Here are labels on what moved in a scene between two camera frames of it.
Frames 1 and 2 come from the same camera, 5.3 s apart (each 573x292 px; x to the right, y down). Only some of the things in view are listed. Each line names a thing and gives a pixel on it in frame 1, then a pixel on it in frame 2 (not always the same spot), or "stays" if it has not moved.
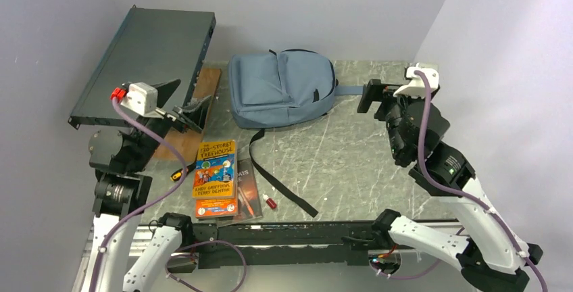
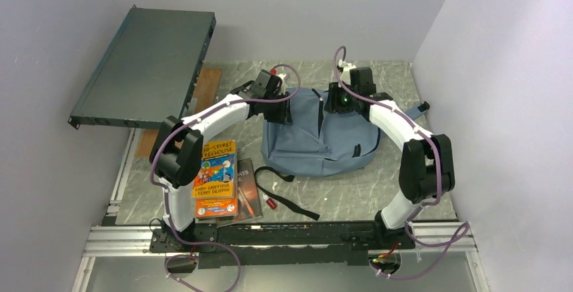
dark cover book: [249, 207] stays
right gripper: [372, 90] → [333, 105]
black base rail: [288, 245] stays
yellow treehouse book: [215, 171] stays
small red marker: [269, 201] stays
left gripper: [194, 114] → [284, 115]
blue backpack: [267, 88] → [316, 142]
